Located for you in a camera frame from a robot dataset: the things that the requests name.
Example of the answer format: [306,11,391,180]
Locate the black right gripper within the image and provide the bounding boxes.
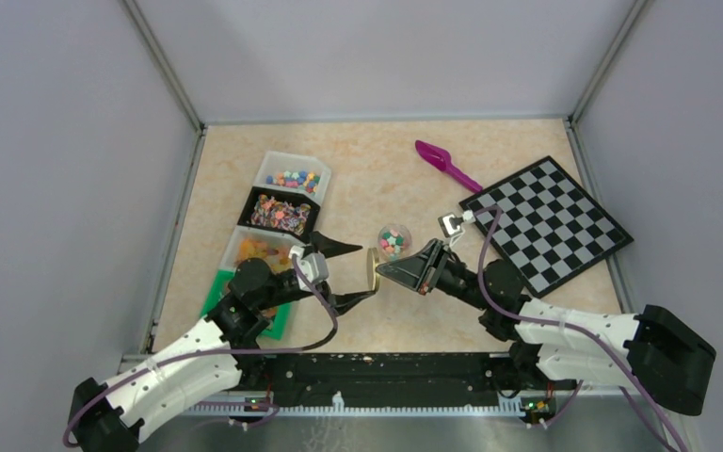
[377,238,490,311]

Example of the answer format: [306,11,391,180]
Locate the clear glass jar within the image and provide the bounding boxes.
[377,223,412,261]

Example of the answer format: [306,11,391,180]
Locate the white round jar lid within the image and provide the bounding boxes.
[366,248,380,292]

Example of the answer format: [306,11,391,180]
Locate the magenta plastic scoop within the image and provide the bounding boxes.
[414,140,483,193]

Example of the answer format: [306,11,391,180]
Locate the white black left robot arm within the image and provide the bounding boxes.
[62,232,372,451]

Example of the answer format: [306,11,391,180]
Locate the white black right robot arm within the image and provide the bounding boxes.
[375,239,716,416]

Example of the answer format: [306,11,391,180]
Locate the black bin mixed candies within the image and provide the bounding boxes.
[237,186,321,242]

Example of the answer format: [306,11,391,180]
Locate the white bin round candies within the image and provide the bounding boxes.
[253,151,332,205]

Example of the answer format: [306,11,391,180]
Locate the green bin stick candies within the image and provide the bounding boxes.
[200,269,291,341]

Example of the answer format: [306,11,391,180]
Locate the white bin orange gummies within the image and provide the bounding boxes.
[217,226,301,273]

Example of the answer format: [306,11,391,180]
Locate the black white chessboard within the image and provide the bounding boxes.
[458,156,634,298]

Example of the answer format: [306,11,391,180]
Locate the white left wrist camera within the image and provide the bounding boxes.
[288,246,329,292]

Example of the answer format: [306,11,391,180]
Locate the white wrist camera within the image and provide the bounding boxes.
[288,246,329,292]
[438,210,475,248]

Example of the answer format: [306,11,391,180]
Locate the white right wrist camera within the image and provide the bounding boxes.
[438,210,475,248]

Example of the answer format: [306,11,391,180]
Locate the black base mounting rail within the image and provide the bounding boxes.
[236,351,578,411]

